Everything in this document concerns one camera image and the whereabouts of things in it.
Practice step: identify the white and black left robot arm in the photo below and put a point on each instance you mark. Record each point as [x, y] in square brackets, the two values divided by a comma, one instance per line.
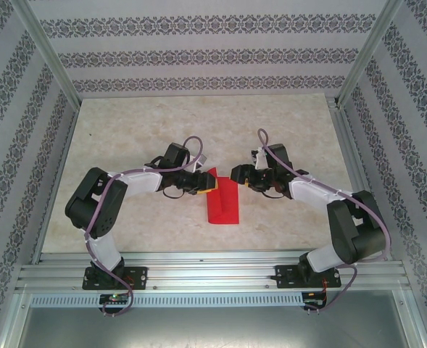
[93, 203]

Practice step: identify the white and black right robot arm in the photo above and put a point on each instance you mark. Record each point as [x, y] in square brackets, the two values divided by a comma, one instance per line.
[347, 224]

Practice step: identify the aluminium side rail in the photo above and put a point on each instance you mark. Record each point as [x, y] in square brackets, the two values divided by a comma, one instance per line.
[58, 174]
[347, 145]

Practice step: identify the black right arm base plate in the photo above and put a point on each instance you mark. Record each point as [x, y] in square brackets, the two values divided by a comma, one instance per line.
[283, 277]

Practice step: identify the aluminium frame post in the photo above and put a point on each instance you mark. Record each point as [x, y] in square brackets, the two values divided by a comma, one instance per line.
[46, 47]
[370, 47]

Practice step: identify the sheet metal tray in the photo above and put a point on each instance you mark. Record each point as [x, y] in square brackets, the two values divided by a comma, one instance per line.
[213, 330]

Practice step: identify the aluminium mounting rail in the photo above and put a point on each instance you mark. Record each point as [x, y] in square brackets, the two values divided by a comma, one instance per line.
[213, 272]

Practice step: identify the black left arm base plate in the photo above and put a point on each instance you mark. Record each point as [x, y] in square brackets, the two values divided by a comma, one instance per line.
[140, 277]

